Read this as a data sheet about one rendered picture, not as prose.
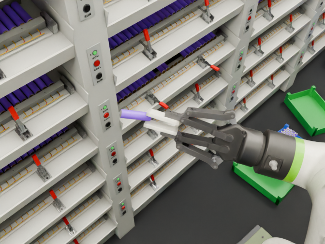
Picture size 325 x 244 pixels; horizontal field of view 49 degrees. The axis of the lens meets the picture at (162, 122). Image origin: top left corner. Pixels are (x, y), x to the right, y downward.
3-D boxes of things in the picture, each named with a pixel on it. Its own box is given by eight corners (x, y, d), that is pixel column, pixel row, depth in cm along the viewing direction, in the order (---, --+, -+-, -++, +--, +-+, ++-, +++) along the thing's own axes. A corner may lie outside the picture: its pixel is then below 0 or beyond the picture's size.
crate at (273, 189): (299, 181, 191) (303, 173, 185) (277, 205, 182) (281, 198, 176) (253, 148, 205) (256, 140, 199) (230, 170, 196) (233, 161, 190)
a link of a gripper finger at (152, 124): (178, 127, 76) (177, 130, 76) (146, 118, 76) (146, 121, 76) (176, 132, 73) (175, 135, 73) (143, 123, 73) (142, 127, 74)
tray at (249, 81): (296, 53, 211) (309, 38, 199) (231, 107, 184) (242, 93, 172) (271, 32, 216) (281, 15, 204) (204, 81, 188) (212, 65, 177)
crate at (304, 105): (339, 128, 215) (345, 119, 209) (311, 137, 210) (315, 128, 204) (310, 94, 233) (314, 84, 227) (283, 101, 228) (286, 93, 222)
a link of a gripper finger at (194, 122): (230, 144, 71) (233, 138, 71) (178, 123, 72) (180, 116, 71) (230, 136, 75) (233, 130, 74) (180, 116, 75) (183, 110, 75)
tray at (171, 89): (232, 54, 149) (240, 39, 140) (120, 136, 121) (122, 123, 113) (198, 24, 153) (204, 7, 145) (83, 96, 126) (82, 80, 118)
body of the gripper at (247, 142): (267, 139, 68) (219, 125, 68) (252, 176, 71) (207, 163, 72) (264, 124, 74) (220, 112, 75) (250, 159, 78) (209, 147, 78)
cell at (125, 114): (122, 111, 72) (153, 114, 74) (121, 107, 74) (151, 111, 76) (120, 119, 73) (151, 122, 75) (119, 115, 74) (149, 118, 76)
